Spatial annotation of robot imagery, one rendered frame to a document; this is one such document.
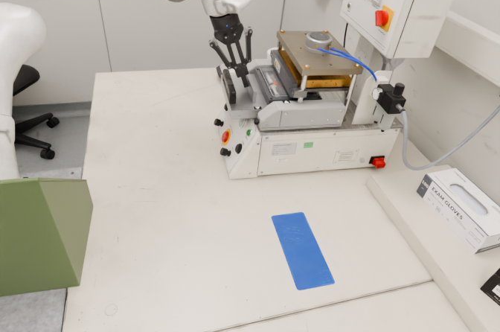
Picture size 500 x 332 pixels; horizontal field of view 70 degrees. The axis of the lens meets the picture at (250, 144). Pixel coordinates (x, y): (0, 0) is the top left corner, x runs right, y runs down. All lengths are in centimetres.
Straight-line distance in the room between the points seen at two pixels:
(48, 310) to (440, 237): 96
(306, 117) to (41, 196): 68
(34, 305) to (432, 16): 115
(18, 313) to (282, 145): 75
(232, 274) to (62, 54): 206
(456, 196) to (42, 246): 101
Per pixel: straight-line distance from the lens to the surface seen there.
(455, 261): 107
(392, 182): 119
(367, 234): 108
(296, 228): 102
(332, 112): 107
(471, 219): 109
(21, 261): 89
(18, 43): 92
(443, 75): 139
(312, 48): 110
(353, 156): 121
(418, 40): 107
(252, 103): 107
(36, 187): 72
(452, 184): 118
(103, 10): 253
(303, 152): 111
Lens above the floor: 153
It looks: 38 degrees down
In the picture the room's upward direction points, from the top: 6 degrees clockwise
